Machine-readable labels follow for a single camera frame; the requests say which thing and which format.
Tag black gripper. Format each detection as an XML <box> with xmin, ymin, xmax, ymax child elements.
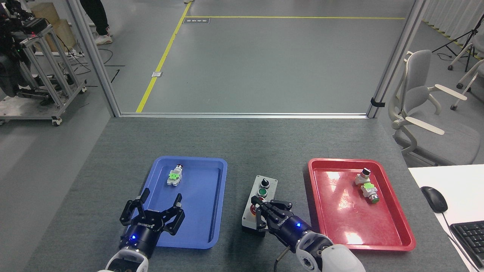
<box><xmin>119</xmin><ymin>188</ymin><xmax>186</xmax><ymax>260</ymax></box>
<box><xmin>254</xmin><ymin>199</ymin><xmax>312</xmax><ymax>248</ymax></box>

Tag grey four-button control box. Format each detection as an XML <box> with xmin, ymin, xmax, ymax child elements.
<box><xmin>241</xmin><ymin>175</ymin><xmax>279</xmax><ymax>238</ymax></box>

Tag blue plastic tray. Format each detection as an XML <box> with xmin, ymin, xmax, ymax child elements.
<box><xmin>141</xmin><ymin>156</ymin><xmax>228</xmax><ymax>250</ymax></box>

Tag red plastic tray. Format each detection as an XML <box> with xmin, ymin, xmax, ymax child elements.
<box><xmin>307</xmin><ymin>158</ymin><xmax>416</xmax><ymax>251</ymax></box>

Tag black computer mouse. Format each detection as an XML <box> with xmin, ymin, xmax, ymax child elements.
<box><xmin>420</xmin><ymin>186</ymin><xmax>448</xmax><ymax>213</ymax></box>

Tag white desk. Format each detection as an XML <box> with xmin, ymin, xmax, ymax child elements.
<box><xmin>408</xmin><ymin>164</ymin><xmax>484</xmax><ymax>272</ymax></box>

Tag grey office chair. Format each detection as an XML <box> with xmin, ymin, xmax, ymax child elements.
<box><xmin>388</xmin><ymin>50</ymin><xmax>484</xmax><ymax>167</ymax></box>

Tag black keyboard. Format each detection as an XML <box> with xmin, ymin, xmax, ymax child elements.
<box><xmin>449</xmin><ymin>221</ymin><xmax>484</xmax><ymax>269</ymax></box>

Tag wooden crate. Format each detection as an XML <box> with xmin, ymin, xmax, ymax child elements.
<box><xmin>30</xmin><ymin>2</ymin><xmax>78</xmax><ymax>53</ymax></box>

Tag black machine on cart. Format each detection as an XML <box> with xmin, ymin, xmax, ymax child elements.
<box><xmin>0</xmin><ymin>0</ymin><xmax>50</xmax><ymax>99</ymax></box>

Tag white-framed office chair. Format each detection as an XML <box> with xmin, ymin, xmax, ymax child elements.
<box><xmin>447</xmin><ymin>42</ymin><xmax>484</xmax><ymax>111</ymax></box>

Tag black tripod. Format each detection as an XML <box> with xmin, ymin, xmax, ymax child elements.
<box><xmin>432</xmin><ymin>14</ymin><xmax>484</xmax><ymax>72</ymax></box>

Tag white curtain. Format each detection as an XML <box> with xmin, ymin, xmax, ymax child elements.
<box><xmin>422</xmin><ymin>0</ymin><xmax>484</xmax><ymax>49</ymax></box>

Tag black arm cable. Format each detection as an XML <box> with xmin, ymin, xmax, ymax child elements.
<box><xmin>274</xmin><ymin>246</ymin><xmax>292</xmax><ymax>272</ymax></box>

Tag red-headed push button switch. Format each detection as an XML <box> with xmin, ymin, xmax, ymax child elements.
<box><xmin>167</xmin><ymin>164</ymin><xmax>185</xmax><ymax>187</ymax></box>

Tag black knob selector switch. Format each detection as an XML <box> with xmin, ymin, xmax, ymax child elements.
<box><xmin>355</xmin><ymin>168</ymin><xmax>372</xmax><ymax>185</ymax></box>

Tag green-headed push button switch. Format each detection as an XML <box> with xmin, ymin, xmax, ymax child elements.
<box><xmin>360</xmin><ymin>183</ymin><xmax>380</xmax><ymax>204</ymax></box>

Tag silver aluminium table rail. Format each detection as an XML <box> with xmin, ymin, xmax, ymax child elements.
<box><xmin>119</xmin><ymin>112</ymin><xmax>369</xmax><ymax>119</ymax></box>

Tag black floor cable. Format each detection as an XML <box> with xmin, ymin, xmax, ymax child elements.
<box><xmin>70</xmin><ymin>47</ymin><xmax>127</xmax><ymax>83</ymax></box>

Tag silver aluminium frame post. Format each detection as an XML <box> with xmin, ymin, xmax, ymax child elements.
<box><xmin>366</xmin><ymin>0</ymin><xmax>430</xmax><ymax>119</ymax></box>
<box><xmin>65</xmin><ymin>0</ymin><xmax>121</xmax><ymax>117</ymax></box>

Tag black mouse cable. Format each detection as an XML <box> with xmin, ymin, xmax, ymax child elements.
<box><xmin>441</xmin><ymin>212</ymin><xmax>481</xmax><ymax>272</ymax></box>

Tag aluminium frame cart on wheels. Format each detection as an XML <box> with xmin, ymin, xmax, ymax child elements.
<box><xmin>0</xmin><ymin>25</ymin><xmax>87</xmax><ymax>127</ymax></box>

